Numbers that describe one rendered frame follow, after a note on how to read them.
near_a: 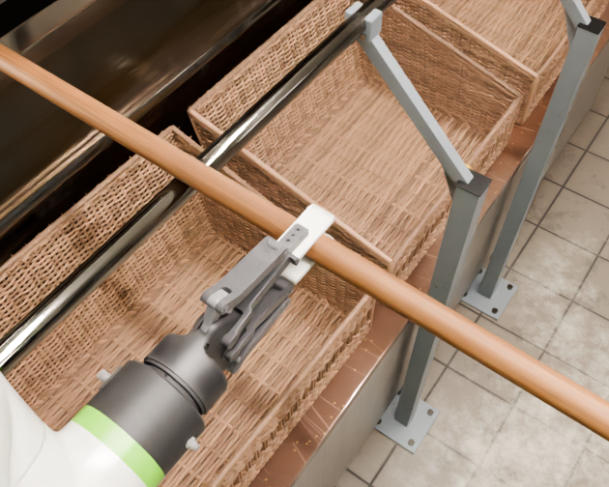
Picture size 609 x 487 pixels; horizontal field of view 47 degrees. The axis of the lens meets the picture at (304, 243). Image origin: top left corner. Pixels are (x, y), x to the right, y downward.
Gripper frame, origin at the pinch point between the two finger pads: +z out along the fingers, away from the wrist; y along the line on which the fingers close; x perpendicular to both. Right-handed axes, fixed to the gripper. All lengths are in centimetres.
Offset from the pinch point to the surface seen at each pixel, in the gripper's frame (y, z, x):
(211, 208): 52, 26, -43
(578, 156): 119, 155, 3
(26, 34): 3, 8, -53
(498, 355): -1.2, -0.4, 22.1
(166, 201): 1.8, -3.4, -16.6
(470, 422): 119, 48, 19
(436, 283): 51, 37, 3
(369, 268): -1.5, 0.5, 7.6
